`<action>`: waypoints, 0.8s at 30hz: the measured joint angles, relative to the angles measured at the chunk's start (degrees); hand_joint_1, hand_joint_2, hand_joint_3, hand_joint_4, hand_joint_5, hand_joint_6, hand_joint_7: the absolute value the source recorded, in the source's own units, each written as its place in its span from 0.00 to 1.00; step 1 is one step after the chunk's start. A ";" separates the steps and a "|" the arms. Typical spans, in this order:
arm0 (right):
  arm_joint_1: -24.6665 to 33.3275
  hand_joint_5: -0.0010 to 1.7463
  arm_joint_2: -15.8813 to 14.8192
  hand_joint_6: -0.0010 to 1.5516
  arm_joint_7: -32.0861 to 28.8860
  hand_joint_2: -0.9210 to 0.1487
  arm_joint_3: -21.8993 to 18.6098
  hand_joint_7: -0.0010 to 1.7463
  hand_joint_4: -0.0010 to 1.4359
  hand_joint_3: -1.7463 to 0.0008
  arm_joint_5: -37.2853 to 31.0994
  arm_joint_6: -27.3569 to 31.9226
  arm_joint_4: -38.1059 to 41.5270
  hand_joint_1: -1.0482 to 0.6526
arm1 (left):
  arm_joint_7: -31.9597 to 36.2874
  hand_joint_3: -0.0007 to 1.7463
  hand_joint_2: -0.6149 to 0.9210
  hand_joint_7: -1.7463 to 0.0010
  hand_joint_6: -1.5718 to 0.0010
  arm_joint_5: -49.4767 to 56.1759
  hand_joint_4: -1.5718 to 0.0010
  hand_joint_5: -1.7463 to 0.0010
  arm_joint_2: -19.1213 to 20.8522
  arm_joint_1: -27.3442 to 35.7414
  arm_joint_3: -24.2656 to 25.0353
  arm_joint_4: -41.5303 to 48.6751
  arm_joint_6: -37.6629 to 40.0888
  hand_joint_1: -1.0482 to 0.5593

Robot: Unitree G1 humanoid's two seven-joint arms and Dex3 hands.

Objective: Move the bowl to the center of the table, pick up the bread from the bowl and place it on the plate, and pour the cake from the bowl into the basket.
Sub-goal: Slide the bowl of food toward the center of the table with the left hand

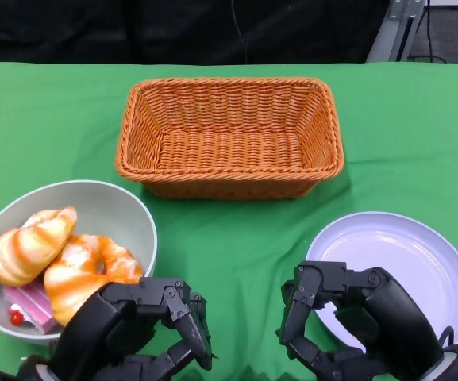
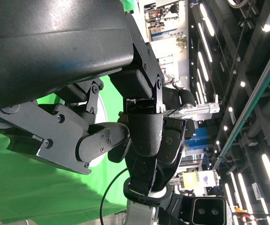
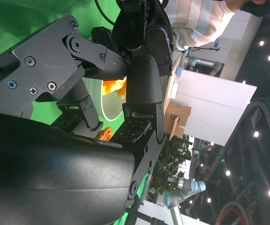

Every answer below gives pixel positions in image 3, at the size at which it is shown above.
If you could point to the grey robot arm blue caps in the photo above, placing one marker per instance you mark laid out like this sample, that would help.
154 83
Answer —
205 63
175 211

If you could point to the green tablecloth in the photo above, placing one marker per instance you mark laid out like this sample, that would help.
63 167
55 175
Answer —
20 23

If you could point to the grey round bowl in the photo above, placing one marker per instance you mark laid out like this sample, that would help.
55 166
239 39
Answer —
111 107

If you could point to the person in striped sweater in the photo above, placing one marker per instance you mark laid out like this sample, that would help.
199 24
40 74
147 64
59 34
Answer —
195 23

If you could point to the brown cardboard box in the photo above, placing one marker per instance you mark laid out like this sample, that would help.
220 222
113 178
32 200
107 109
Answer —
174 117

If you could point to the green leafy plant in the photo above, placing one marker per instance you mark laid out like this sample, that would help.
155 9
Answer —
172 159

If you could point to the white partition panel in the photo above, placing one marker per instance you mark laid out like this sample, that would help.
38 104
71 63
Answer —
207 105

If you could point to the orange wicker basket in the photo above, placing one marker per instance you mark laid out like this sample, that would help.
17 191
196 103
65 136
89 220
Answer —
104 134

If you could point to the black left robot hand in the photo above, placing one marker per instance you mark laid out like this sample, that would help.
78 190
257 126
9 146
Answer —
137 28

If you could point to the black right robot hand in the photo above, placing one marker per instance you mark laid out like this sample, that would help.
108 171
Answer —
55 175

